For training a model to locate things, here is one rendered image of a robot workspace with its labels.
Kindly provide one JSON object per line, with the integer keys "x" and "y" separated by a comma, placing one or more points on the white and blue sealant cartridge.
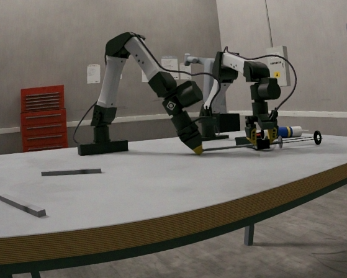
{"x": 285, "y": 132}

